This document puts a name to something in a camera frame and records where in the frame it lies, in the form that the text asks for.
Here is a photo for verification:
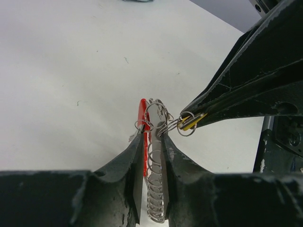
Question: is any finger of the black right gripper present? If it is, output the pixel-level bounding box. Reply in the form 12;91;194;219
182;0;303;114
197;62;303;127

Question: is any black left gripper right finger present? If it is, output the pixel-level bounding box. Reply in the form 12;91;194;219
161;134;303;227

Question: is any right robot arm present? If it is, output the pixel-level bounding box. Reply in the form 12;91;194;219
183;0;303;173

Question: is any silver key with yellow tag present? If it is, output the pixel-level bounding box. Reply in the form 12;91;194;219
177;111;207;137

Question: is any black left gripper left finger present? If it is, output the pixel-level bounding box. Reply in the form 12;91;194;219
0;132;144;227

